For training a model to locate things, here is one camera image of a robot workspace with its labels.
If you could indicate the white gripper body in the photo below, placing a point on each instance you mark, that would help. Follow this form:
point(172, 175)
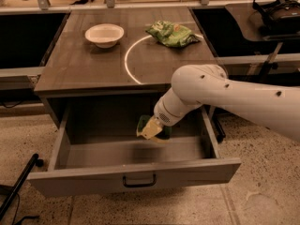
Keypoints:
point(161, 112)

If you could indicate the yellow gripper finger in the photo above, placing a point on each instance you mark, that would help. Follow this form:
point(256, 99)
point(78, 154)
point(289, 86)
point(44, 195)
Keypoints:
point(151, 127)

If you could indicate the green yellow sponge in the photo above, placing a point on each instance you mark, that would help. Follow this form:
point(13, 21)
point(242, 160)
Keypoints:
point(162, 137)

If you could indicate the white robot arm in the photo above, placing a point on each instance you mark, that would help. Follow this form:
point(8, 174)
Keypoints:
point(270, 106)

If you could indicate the open grey top drawer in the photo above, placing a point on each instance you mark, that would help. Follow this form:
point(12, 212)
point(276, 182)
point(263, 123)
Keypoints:
point(91, 156)

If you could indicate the grey wooden drawer cabinet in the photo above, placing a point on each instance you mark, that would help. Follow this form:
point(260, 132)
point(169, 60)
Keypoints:
point(78, 68)

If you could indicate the green chip bag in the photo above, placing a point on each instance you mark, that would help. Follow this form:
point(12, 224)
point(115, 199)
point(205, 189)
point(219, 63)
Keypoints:
point(172, 35)

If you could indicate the white paper bowl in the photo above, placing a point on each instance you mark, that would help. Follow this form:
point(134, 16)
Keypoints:
point(104, 35)

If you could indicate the grey side table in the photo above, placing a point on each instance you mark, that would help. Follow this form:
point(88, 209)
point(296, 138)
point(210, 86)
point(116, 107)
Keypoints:
point(251, 24)

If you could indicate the black stand leg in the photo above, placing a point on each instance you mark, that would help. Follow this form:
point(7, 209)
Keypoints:
point(10, 193)

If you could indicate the black drawer handle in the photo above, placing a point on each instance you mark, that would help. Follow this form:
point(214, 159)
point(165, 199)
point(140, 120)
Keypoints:
point(139, 182)

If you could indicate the black headset with cables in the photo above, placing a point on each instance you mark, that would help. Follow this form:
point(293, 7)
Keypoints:
point(280, 16)

